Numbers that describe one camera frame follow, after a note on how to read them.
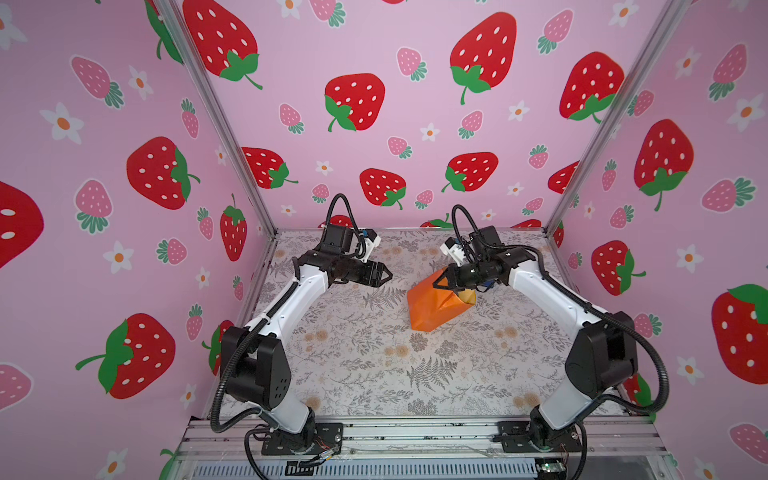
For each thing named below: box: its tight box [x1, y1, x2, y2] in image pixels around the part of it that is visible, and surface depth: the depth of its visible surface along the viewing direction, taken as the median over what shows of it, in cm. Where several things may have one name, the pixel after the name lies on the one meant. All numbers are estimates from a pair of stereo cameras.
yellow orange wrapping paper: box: [407, 268, 477, 331], surface depth 85 cm
